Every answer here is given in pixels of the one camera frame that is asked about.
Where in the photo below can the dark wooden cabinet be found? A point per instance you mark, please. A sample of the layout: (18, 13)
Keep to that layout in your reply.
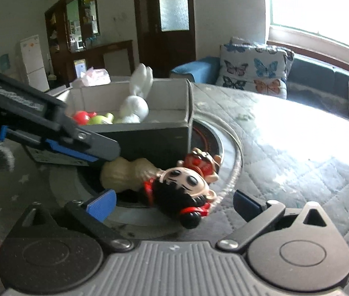
(76, 43)

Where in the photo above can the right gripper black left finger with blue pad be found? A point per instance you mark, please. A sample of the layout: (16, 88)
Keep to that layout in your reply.
(88, 217)

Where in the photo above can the blue sofa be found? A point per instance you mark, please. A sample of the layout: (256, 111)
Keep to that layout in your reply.
(311, 82)

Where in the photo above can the white refrigerator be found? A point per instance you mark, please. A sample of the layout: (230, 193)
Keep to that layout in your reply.
(31, 63)

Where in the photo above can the black-haired red doll figure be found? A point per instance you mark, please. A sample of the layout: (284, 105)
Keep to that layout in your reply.
(181, 194)

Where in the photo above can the cream woolly sheep toy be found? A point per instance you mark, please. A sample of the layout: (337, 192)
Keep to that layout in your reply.
(121, 174)

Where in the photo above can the white cardboard storage box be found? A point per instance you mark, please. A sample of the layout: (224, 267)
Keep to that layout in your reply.
(168, 123)

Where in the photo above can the white rabbit figurine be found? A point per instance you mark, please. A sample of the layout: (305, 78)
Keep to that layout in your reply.
(134, 108)

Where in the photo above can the grey quilted star tablecloth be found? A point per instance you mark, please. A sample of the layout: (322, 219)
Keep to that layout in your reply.
(291, 153)

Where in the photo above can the red round pig toy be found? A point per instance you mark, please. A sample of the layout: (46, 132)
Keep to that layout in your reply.
(82, 118)

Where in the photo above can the butterfly print pillow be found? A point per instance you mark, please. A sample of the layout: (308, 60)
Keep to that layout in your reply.
(255, 68)

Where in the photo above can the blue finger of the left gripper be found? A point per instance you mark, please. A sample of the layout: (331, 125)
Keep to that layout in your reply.
(45, 144)

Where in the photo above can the red cowboy hat figure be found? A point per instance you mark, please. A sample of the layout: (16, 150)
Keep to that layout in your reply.
(202, 163)

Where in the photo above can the dark wooden door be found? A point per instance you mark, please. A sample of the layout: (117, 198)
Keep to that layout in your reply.
(165, 34)

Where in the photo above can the pink tissue pack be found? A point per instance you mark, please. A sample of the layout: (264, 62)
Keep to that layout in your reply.
(92, 77)

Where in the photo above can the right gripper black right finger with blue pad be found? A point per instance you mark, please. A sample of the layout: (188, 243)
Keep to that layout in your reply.
(260, 218)

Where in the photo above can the green alien toy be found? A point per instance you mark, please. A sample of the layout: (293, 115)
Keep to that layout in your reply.
(96, 119)

